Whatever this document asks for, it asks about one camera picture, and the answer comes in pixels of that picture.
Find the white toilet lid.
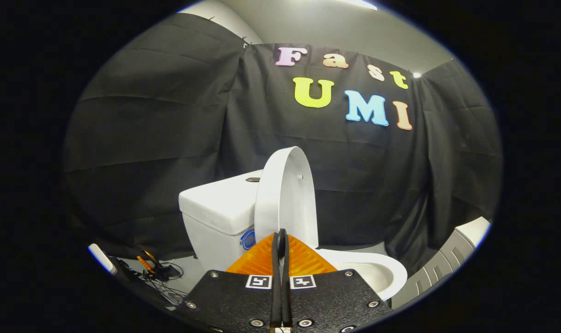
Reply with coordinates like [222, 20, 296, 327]
[254, 147, 319, 250]

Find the white ceramic toilet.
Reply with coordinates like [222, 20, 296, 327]
[179, 169, 408, 301]

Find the black backdrop cloth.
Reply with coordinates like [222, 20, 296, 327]
[63, 13, 503, 274]

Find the black cable bundle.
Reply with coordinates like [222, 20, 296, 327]
[144, 277, 189, 305]

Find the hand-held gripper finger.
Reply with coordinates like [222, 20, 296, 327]
[177, 228, 282, 333]
[280, 229, 393, 333]

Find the white cabinet with slot handles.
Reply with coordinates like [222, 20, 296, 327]
[391, 217, 492, 309]

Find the white toilet seat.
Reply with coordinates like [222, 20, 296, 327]
[318, 249, 408, 300]

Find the orange and black tool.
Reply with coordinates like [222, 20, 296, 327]
[136, 249, 182, 281]

